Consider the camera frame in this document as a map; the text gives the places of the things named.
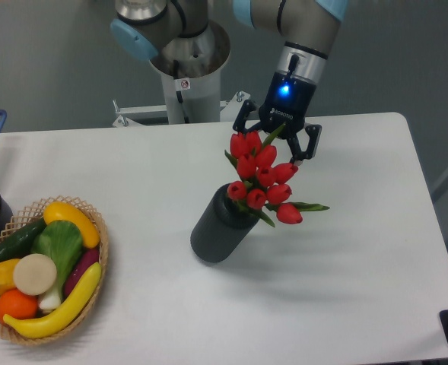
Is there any dark green cucumber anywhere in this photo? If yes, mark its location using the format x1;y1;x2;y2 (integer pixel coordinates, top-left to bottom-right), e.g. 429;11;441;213
0;218;46;262

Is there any metal mounting bracket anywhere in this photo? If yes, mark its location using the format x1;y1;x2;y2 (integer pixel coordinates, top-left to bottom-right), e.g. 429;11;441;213
112;90;251;127

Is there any beige round disc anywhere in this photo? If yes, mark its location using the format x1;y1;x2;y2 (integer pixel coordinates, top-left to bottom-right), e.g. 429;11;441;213
13;254;57;296

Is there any orange fruit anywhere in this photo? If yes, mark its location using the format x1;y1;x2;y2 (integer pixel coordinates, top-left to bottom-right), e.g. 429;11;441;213
0;289;38;324

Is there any green bok choy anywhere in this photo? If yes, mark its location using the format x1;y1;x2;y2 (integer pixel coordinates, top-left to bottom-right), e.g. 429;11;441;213
30;221;83;314

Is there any dark grey ribbed vase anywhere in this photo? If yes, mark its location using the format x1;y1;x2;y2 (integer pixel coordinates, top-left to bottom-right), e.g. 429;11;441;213
190;184;259;264

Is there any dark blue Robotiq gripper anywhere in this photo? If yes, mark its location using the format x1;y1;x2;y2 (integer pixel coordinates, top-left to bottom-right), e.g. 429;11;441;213
232;42;328;166

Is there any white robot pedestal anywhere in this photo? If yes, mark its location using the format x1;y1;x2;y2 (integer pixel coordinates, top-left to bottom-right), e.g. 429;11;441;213
160;71;221;125

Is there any yellow squash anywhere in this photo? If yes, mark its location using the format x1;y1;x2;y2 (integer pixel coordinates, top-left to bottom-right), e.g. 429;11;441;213
43;202;100;249

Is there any yellow banana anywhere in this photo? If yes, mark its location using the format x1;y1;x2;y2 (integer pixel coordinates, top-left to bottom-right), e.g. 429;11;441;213
3;262;102;339

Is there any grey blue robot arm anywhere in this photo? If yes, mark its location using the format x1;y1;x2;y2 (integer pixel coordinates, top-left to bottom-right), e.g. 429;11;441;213
110;1;348;164

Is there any woven wicker basket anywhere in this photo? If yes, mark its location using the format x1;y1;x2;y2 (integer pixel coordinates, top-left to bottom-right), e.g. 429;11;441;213
0;195;109;346

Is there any red tulip bouquet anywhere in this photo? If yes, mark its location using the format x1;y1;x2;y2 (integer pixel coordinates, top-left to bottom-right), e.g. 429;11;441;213
224;124;329;227

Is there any purple sweet potato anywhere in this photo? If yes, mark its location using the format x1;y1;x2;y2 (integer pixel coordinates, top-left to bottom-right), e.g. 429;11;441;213
63;248;99;298

